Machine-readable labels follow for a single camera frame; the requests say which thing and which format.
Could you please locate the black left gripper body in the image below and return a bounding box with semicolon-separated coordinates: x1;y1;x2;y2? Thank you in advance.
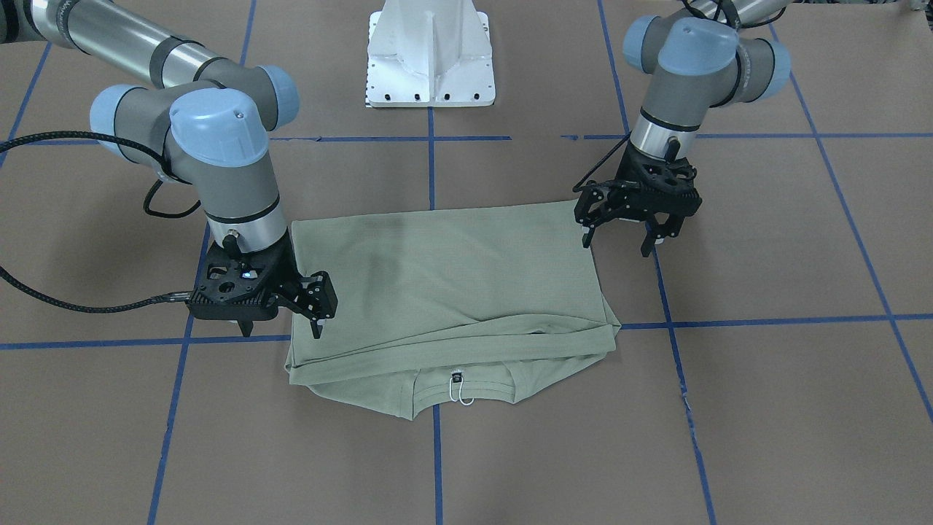
579;149;702;219

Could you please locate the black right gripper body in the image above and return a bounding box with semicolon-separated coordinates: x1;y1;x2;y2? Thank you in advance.
186;237;300;322

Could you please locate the olive green long-sleeve shirt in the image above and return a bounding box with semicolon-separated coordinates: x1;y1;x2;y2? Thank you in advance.
284;201;620;421

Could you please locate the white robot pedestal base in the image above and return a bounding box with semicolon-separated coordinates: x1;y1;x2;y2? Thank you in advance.
364;1;496;109

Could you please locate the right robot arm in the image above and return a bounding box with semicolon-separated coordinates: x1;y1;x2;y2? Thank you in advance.
2;1;339;338

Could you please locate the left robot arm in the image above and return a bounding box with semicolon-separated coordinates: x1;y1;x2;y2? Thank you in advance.
573;1;791;256

